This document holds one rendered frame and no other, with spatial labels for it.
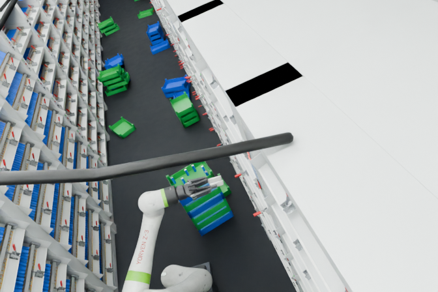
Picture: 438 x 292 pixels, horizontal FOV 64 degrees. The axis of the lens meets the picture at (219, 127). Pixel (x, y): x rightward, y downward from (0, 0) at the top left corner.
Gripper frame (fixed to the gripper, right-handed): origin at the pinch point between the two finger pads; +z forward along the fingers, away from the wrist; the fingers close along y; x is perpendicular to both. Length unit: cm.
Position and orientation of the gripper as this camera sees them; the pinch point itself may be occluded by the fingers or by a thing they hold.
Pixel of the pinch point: (216, 182)
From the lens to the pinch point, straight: 181.2
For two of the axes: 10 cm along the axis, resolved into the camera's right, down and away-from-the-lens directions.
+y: 2.9, 5.5, -7.8
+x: -1.3, -7.9, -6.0
